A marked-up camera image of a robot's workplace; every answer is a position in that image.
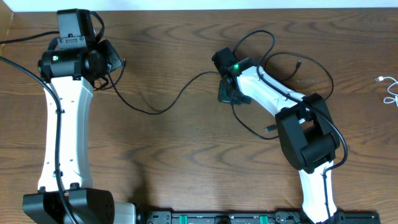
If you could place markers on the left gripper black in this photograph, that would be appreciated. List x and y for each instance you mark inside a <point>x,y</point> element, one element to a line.
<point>113,55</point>

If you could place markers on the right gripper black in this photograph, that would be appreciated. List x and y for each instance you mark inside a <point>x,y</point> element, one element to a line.
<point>222,96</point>

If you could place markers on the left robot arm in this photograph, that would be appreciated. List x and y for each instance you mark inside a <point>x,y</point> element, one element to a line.
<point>69,68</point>

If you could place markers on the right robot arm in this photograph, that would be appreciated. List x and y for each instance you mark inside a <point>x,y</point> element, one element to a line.
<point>308,137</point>

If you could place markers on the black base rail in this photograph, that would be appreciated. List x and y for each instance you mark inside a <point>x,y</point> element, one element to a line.
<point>278,217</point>

